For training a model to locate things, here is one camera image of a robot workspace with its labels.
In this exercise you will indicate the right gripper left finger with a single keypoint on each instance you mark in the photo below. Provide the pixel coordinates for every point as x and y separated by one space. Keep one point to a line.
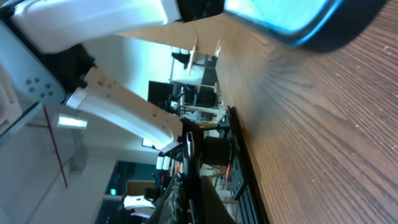
172 207

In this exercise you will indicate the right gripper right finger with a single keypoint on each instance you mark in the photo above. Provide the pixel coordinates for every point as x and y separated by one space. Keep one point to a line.
211 204

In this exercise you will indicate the Samsung Galaxy smartphone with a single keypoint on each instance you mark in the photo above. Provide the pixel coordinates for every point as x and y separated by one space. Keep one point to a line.
293 22

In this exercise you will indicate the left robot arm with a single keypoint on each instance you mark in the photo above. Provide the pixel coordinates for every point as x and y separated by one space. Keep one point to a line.
42 54

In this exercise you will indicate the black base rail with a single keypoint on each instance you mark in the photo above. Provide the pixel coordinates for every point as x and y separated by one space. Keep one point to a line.
243 183

